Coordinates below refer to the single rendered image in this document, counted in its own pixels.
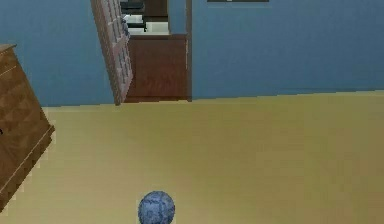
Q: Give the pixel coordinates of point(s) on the dark framed wall picture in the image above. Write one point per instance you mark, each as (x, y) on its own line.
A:
(237, 0)

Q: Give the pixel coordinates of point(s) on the brown wooden chest of drawers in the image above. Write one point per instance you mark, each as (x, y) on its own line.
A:
(20, 113)

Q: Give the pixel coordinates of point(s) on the blue round ball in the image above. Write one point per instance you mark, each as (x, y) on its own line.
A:
(156, 208)

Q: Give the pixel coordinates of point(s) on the pale panelled room door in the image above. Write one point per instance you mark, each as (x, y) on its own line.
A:
(115, 50)

